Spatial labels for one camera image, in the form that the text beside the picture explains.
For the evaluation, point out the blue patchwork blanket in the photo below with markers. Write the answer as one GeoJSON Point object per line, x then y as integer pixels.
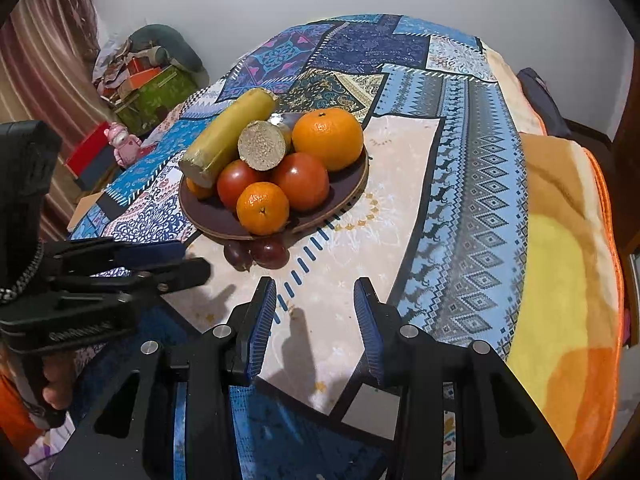
{"type": "Point", "coordinates": [450, 185]}

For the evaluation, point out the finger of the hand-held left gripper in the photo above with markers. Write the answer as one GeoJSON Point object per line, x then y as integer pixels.
{"type": "Point", "coordinates": [150, 252]}
{"type": "Point", "coordinates": [180, 272]}

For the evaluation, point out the pink toy figure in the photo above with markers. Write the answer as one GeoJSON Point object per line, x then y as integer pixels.
{"type": "Point", "coordinates": [122, 145]}

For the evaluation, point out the small tangerine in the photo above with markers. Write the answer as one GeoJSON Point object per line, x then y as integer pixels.
{"type": "Point", "coordinates": [197, 190]}
{"type": "Point", "coordinates": [262, 208]}

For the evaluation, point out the striped brown curtain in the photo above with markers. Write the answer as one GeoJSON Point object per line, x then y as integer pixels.
{"type": "Point", "coordinates": [40, 60]}

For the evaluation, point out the person's left hand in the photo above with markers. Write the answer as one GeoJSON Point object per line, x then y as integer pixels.
{"type": "Point", "coordinates": [61, 382]}

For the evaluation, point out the green patterned box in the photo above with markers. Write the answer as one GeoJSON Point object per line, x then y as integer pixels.
{"type": "Point", "coordinates": [160, 92]}

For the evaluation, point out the wooden door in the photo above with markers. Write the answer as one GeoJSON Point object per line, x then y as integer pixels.
{"type": "Point", "coordinates": [629, 135]}

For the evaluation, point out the large orange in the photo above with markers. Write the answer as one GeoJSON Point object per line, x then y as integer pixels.
{"type": "Point", "coordinates": [327, 137]}

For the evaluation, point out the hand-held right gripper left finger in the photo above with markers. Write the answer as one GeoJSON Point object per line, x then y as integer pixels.
{"type": "Point", "coordinates": [262, 330]}

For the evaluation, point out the red tomato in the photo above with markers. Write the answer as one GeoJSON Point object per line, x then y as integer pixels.
{"type": "Point", "coordinates": [239, 182]}
{"type": "Point", "coordinates": [302, 180]}

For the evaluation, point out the dark bag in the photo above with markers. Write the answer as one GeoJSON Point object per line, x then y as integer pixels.
{"type": "Point", "coordinates": [545, 100]}

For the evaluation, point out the pile of clutter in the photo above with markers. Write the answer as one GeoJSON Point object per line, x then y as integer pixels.
{"type": "Point", "coordinates": [125, 67]}

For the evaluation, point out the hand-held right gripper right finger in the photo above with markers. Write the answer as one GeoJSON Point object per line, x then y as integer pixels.
{"type": "Point", "coordinates": [370, 330]}

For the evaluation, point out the checkered floral bedsheet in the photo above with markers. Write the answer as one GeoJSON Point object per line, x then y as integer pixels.
{"type": "Point", "coordinates": [162, 127]}

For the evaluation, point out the grey plush cushion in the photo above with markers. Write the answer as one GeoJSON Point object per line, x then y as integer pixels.
{"type": "Point", "coordinates": [175, 45]}

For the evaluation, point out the orange and yellow blanket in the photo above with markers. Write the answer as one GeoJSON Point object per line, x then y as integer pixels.
{"type": "Point", "coordinates": [560, 260]}

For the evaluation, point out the dark purple round plate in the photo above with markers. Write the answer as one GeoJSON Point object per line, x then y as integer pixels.
{"type": "Point", "coordinates": [345, 180]}

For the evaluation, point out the red box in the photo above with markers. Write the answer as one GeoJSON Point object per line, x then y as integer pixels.
{"type": "Point", "coordinates": [87, 152]}

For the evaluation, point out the dark red grape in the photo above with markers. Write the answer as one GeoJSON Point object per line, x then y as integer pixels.
{"type": "Point", "coordinates": [272, 252]}
{"type": "Point", "coordinates": [237, 256]}

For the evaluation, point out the cardboard box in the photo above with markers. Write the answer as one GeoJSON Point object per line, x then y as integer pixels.
{"type": "Point", "coordinates": [85, 212]}

